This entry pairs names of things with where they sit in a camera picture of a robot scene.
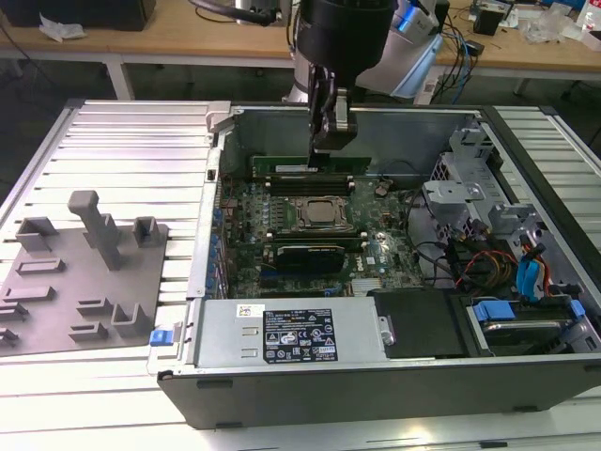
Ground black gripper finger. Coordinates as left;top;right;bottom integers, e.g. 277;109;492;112
311;86;359;166
308;65;336;152

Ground black RAM slot bank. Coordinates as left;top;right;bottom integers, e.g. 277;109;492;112
265;176;357;198
265;228;371;253

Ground white tag with code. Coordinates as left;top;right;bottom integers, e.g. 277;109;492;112
415;77;439;104

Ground silver CPU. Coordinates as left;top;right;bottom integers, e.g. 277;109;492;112
304;200;340;226

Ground metal CPU socket cover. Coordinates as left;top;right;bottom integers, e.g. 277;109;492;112
290;194;356;233

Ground green motherboard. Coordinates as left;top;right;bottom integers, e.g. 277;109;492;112
213;173;426;300

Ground grey metal drive cage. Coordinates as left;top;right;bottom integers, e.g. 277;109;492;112
421;125;550;283

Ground black graphics card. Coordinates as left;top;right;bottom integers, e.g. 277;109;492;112
274;242;347;274

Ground small black cube box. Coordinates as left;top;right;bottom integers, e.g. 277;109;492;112
471;7;506;37

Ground small silver heat sink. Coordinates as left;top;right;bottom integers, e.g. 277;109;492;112
350;276;382;297

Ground clear plastic bags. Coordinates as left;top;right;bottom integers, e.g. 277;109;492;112
520;7;588;46

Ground black plastic shroud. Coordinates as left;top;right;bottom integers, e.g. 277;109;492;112
368;288;470;361

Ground grey power supply with label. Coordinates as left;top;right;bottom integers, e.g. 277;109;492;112
190;296;393;368

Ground large black flat box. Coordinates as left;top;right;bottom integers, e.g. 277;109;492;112
2;0;156;32

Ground red and white box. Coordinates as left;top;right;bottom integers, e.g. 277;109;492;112
581;0;601;51

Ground hard disk in blue carrier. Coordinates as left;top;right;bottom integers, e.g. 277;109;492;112
462;295;586;356

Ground crumpled white paper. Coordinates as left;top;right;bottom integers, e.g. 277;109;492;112
38;12;88;43

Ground black PC case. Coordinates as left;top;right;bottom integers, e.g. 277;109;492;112
146;101;601;431

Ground grey parts rack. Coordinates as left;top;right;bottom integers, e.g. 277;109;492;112
0;187;171;351

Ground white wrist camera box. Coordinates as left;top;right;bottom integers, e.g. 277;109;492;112
393;0;442;37

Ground red and yellow wire bundle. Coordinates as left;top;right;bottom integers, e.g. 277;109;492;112
453;248;518;288

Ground blue flat data wire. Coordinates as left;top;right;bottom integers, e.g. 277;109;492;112
515;233;556;303

